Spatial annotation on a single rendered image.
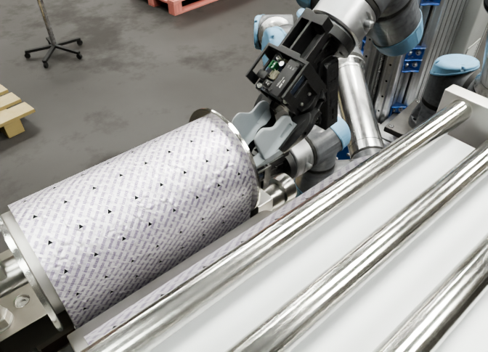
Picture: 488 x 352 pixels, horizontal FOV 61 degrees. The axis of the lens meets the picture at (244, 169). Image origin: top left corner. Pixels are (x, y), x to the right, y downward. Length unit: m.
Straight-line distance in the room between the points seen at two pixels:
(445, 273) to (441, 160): 0.09
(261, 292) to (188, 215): 0.27
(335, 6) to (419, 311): 0.43
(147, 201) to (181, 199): 0.04
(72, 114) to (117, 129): 0.38
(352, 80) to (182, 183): 0.66
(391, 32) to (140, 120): 2.35
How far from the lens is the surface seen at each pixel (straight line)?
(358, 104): 0.98
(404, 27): 0.66
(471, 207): 0.26
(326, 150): 0.78
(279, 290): 0.20
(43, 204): 0.44
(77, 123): 2.96
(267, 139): 0.53
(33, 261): 0.43
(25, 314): 0.73
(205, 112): 0.52
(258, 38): 1.49
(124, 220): 0.43
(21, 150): 2.86
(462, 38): 1.76
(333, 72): 0.58
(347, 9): 0.56
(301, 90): 0.52
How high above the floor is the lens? 1.60
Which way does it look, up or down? 42 degrees down
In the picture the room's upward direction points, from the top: straight up
